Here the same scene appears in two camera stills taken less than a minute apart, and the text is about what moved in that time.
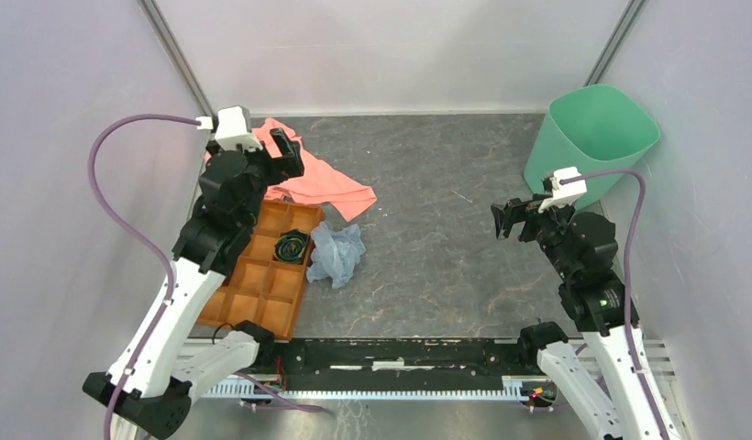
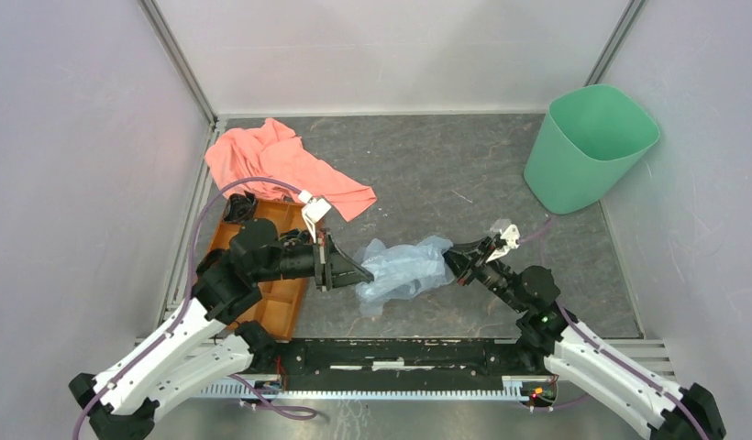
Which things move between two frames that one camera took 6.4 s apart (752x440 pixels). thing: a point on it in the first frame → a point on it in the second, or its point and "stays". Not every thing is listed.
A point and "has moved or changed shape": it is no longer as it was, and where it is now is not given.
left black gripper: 282,168 → 329,259
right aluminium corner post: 615,43 stays
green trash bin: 593,128 stays
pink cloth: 317,185 stays
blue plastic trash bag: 334,253 has moved or changed shape
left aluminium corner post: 178,55 stays
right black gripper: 532,215 → 458,258
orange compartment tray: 262,291 stays
